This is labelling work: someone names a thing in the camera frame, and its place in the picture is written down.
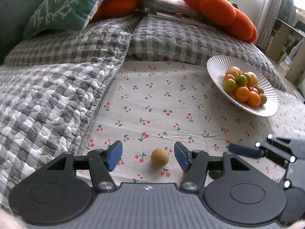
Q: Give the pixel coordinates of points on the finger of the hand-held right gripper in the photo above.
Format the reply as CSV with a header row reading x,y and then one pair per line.
x,y
243,149

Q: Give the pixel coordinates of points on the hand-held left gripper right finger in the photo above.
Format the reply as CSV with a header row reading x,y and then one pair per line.
x,y
181,155

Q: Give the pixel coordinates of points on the orange pumpkin cushion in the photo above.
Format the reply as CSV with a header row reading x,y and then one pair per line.
x,y
214,9

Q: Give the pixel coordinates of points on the stack of folded cloths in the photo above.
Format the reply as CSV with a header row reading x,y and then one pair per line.
x,y
166,3

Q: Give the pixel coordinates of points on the brown longan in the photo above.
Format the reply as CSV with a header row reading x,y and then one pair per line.
x,y
160,156
262,98
260,89

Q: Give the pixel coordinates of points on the white ribbed plate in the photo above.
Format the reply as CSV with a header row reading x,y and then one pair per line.
x,y
269,107

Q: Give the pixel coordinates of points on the small tangerine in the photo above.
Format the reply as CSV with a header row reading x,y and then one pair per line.
x,y
228,77

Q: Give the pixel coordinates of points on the tangerine with stem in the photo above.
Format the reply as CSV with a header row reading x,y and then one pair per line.
x,y
254,90

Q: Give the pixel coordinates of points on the pale curtain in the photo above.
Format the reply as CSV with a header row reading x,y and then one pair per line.
x,y
271,12

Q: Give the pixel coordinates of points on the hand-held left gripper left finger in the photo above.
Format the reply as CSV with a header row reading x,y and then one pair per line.
x,y
114,155

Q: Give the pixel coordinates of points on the wooden desk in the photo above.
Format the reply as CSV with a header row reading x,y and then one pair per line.
x,y
286,43

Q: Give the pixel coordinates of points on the grey checked quilt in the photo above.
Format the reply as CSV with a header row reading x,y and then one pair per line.
x,y
59,88

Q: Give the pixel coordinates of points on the dark green sofa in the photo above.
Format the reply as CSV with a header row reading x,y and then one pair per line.
x,y
14,9

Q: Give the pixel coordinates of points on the orange plush cushion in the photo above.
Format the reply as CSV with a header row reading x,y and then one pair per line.
x,y
116,3

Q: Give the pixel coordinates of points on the cherry-print sheet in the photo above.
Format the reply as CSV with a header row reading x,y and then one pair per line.
x,y
166,95

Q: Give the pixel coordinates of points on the green patterned pillow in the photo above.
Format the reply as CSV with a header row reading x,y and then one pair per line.
x,y
66,7

